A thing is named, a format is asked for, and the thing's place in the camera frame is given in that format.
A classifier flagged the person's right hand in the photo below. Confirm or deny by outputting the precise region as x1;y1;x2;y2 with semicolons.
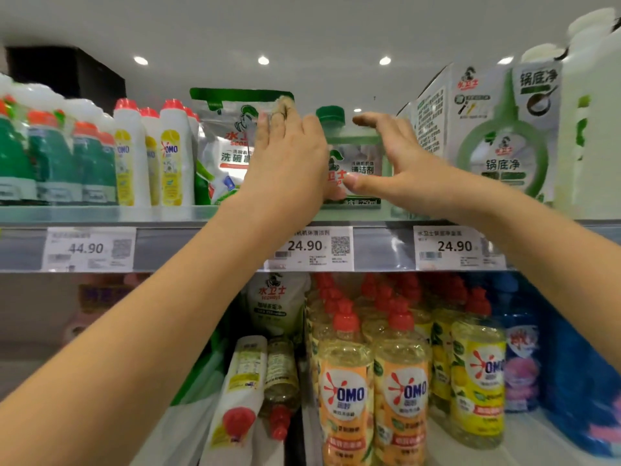
340;110;469;223

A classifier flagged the person's left hand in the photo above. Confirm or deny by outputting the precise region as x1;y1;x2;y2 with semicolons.
239;96;332;231

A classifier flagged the green cleaner box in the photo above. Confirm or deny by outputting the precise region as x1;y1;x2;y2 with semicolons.
314;104;391;208

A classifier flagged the large green white cleaner pouch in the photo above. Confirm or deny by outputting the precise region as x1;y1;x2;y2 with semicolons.
188;86;296;206
397;59;565;206

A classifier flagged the white green-print cleaner pouch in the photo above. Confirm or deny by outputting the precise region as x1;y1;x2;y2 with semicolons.
243;272;312;338

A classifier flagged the slim white red-capped bottle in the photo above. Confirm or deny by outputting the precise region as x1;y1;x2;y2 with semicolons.
261;335;303;443
200;333;269;466

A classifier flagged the green capped cleaner bottle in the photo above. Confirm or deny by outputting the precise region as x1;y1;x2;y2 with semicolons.
173;327;231;406

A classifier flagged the row of yellow red-capped bottles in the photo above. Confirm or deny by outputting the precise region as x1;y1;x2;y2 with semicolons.
305;272;508;466

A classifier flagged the pink twin spray bottle pack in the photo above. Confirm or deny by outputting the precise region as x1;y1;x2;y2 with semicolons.
61;274;149;348

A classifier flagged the blue pump cleaner bottle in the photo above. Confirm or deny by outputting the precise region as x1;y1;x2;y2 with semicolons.
540;304;621;459

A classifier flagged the person's left forearm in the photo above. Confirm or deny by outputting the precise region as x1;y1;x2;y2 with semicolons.
0;194;294;466

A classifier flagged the person's right forearm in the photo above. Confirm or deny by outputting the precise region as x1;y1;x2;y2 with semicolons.
439;182;621;372

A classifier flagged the white price tag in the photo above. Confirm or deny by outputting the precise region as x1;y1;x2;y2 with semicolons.
39;225;138;274
261;225;356;274
411;224;508;272

